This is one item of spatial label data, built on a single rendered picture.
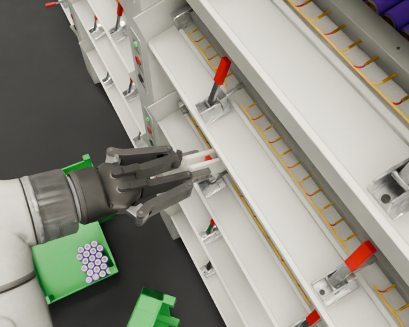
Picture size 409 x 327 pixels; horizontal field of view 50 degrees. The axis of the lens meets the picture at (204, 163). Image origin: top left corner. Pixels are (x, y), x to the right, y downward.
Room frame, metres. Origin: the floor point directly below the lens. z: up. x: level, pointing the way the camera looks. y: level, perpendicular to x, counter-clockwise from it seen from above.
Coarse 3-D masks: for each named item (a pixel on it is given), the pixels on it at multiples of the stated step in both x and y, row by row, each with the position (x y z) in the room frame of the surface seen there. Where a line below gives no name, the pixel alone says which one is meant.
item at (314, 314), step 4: (312, 312) 0.16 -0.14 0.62; (316, 312) 0.16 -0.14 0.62; (308, 316) 0.16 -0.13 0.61; (312, 316) 0.16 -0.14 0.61; (316, 316) 0.15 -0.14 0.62; (304, 320) 0.16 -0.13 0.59; (308, 320) 0.15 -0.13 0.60; (312, 320) 0.15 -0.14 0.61; (316, 320) 0.15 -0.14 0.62; (300, 324) 0.15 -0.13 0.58; (304, 324) 0.15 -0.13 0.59; (308, 324) 0.15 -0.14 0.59; (312, 324) 0.15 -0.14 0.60
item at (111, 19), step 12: (96, 0) 0.91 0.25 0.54; (108, 0) 0.90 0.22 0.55; (96, 12) 0.86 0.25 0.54; (108, 12) 0.86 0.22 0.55; (120, 12) 0.78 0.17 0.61; (108, 24) 0.82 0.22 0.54; (120, 24) 0.81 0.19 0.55; (108, 36) 0.78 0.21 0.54; (120, 36) 0.77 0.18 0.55; (120, 48) 0.74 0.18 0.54; (132, 60) 0.70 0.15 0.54; (132, 72) 0.62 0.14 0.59
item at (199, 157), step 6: (210, 150) 0.40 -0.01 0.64; (186, 156) 0.38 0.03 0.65; (192, 156) 0.38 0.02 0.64; (198, 156) 0.39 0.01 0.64; (204, 156) 0.39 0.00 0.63; (210, 156) 0.40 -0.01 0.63; (216, 156) 0.40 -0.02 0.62; (186, 162) 0.38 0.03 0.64; (192, 162) 0.38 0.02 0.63; (198, 162) 0.39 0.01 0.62; (180, 168) 0.38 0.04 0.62; (186, 168) 0.38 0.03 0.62
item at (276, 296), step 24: (168, 96) 0.55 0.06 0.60; (168, 120) 0.54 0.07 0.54; (192, 144) 0.48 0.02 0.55; (240, 192) 0.37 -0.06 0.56; (216, 216) 0.34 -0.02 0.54; (240, 216) 0.33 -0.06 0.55; (240, 240) 0.29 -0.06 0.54; (240, 264) 0.26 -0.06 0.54; (264, 264) 0.25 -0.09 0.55; (264, 288) 0.22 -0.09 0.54; (288, 288) 0.21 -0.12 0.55; (288, 312) 0.18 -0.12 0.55
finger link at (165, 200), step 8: (184, 184) 0.33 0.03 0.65; (192, 184) 0.33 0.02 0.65; (168, 192) 0.32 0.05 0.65; (176, 192) 0.32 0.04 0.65; (184, 192) 0.32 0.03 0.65; (152, 200) 0.30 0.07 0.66; (160, 200) 0.30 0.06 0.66; (168, 200) 0.30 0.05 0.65; (176, 200) 0.31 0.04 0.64; (144, 208) 0.28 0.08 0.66; (152, 208) 0.29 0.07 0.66; (160, 208) 0.30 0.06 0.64; (136, 216) 0.27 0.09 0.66; (144, 216) 0.27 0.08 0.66; (136, 224) 0.27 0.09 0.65
